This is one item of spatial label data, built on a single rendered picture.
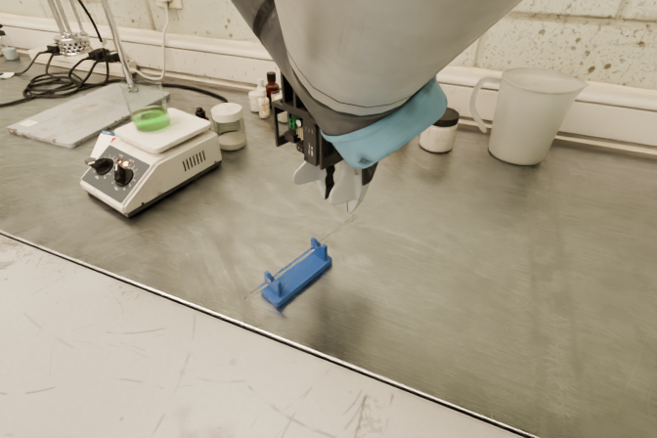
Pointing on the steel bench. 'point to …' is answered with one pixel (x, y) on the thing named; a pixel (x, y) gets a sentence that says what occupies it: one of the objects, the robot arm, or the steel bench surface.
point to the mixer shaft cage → (73, 43)
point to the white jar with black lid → (441, 133)
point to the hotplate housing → (164, 170)
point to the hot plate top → (190, 126)
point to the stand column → (107, 9)
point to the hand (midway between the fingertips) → (341, 195)
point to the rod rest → (297, 276)
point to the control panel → (113, 174)
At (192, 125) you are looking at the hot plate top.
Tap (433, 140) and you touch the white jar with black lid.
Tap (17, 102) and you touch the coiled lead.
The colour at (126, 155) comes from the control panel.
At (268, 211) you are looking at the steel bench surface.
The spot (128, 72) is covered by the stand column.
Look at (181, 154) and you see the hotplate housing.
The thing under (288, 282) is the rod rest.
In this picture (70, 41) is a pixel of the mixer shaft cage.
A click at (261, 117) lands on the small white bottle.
